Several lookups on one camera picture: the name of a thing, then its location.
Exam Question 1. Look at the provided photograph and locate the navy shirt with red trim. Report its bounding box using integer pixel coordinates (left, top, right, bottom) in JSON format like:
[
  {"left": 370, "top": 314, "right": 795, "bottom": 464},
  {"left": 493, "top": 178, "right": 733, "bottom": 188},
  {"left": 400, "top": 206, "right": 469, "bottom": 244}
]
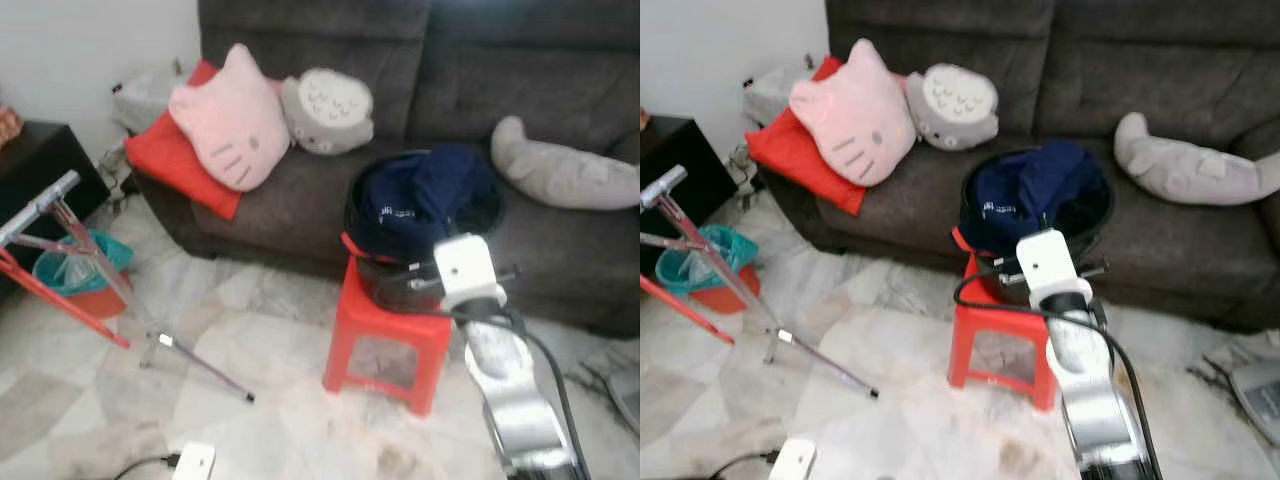
[
  {"left": 972, "top": 138, "right": 1101, "bottom": 256},
  {"left": 355, "top": 143, "right": 498, "bottom": 263}
]

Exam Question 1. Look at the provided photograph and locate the teal bin liner bag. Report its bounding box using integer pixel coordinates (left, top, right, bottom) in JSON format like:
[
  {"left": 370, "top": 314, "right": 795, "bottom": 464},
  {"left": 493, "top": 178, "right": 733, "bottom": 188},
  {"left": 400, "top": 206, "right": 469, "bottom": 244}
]
[
  {"left": 32, "top": 230, "right": 136, "bottom": 298},
  {"left": 655, "top": 224, "right": 763, "bottom": 297}
]

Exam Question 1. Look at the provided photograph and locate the silver metal clothes rack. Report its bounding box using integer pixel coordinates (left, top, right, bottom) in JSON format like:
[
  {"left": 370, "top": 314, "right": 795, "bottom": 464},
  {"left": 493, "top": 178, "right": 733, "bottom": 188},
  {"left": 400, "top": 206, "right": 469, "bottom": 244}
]
[
  {"left": 640, "top": 163, "right": 881, "bottom": 400},
  {"left": 0, "top": 168, "right": 256, "bottom": 404}
]

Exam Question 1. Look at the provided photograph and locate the black TV cabinet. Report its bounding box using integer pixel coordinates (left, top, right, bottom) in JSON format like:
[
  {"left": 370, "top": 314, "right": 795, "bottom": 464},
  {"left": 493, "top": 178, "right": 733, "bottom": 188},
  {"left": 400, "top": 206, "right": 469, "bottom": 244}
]
[
  {"left": 0, "top": 120, "right": 111, "bottom": 301},
  {"left": 640, "top": 115, "right": 741, "bottom": 276}
]

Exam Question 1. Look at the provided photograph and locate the grey seal plush toy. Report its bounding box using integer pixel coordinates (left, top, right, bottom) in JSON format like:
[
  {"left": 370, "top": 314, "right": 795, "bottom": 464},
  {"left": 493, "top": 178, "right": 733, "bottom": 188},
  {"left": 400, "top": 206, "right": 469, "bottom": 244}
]
[
  {"left": 1113, "top": 110, "right": 1280, "bottom": 206},
  {"left": 490, "top": 115, "right": 641, "bottom": 211}
]

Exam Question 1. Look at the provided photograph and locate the red waste bin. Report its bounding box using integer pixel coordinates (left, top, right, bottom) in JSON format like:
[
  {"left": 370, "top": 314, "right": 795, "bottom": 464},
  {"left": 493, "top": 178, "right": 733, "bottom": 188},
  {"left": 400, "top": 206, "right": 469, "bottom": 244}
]
[
  {"left": 688, "top": 283, "right": 763, "bottom": 315},
  {"left": 58, "top": 283, "right": 129, "bottom": 321}
]

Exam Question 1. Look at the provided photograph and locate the red square cushion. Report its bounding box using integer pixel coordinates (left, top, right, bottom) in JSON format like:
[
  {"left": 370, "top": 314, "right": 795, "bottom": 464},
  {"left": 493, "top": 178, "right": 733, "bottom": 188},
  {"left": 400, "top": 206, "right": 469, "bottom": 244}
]
[
  {"left": 745, "top": 55, "right": 866, "bottom": 216},
  {"left": 124, "top": 60, "right": 246, "bottom": 221}
]

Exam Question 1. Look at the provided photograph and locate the clear plastic bag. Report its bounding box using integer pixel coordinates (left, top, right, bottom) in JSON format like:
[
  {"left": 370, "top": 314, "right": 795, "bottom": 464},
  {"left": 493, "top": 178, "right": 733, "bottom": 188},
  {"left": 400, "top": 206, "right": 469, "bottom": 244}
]
[
  {"left": 110, "top": 68, "right": 191, "bottom": 136},
  {"left": 742, "top": 65, "right": 813, "bottom": 126}
]

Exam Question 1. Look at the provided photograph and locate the dark grey fabric sofa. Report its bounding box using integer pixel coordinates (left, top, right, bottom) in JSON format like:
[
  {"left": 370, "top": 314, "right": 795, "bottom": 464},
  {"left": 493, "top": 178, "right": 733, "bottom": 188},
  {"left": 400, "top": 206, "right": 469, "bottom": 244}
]
[
  {"left": 755, "top": 0, "right": 1280, "bottom": 331},
  {"left": 130, "top": 0, "right": 641, "bottom": 336}
]

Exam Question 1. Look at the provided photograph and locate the pink cat face cushion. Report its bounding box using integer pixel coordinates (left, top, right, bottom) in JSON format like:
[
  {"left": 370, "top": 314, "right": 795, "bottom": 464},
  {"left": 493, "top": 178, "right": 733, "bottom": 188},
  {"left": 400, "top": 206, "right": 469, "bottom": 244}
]
[
  {"left": 788, "top": 38, "right": 918, "bottom": 188},
  {"left": 168, "top": 42, "right": 293, "bottom": 193}
]

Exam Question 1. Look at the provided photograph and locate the black laundry basket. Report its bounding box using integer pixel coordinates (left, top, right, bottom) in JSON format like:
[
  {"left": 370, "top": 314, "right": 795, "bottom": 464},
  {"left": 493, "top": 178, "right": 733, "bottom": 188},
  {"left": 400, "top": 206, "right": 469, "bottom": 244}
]
[
  {"left": 958, "top": 145, "right": 1116, "bottom": 306},
  {"left": 343, "top": 148, "right": 506, "bottom": 311}
]

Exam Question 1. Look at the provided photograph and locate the red plastic stool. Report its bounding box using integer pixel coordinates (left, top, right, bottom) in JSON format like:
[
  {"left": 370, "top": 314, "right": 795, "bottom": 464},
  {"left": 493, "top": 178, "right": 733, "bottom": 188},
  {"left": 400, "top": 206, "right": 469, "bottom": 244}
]
[
  {"left": 322, "top": 255, "right": 453, "bottom": 418},
  {"left": 947, "top": 250, "right": 1061, "bottom": 413}
]

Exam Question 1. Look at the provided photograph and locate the grey owl plush toy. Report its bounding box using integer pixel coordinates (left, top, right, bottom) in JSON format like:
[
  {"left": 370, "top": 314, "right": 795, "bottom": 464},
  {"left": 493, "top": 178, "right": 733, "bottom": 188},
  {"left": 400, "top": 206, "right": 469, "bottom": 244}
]
[
  {"left": 905, "top": 63, "right": 1001, "bottom": 151},
  {"left": 280, "top": 68, "right": 376, "bottom": 156}
]

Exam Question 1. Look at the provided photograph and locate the grey floor device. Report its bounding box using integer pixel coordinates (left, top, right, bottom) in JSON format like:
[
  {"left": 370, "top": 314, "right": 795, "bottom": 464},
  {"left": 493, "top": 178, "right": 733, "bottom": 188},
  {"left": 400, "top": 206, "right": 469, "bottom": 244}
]
[{"left": 1190, "top": 333, "right": 1280, "bottom": 448}]

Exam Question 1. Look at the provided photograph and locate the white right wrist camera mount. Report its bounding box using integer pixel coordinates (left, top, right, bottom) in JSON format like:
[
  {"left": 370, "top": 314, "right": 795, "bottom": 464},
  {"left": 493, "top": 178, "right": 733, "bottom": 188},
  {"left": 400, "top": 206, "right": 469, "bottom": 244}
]
[
  {"left": 435, "top": 233, "right": 501, "bottom": 311},
  {"left": 1015, "top": 228, "right": 1091, "bottom": 311}
]

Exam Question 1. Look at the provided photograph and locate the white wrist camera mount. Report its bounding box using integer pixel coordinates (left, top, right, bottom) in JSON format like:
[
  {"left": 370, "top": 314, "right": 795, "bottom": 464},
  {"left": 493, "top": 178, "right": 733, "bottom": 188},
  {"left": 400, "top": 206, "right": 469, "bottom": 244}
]
[
  {"left": 768, "top": 437, "right": 816, "bottom": 480},
  {"left": 1015, "top": 228, "right": 1091, "bottom": 311},
  {"left": 435, "top": 233, "right": 501, "bottom": 311},
  {"left": 172, "top": 442, "right": 217, "bottom": 480}
]

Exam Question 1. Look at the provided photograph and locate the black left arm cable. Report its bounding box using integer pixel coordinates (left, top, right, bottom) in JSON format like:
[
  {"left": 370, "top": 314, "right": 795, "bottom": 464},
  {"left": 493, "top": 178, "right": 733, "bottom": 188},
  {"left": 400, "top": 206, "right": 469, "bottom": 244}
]
[
  {"left": 112, "top": 453, "right": 181, "bottom": 480},
  {"left": 715, "top": 450, "right": 776, "bottom": 480}
]

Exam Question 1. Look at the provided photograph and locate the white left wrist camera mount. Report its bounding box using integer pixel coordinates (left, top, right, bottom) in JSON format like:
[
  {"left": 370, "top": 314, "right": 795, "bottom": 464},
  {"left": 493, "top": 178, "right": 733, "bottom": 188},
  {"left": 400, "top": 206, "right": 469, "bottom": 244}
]
[
  {"left": 172, "top": 442, "right": 217, "bottom": 480},
  {"left": 768, "top": 437, "right": 816, "bottom": 480}
]

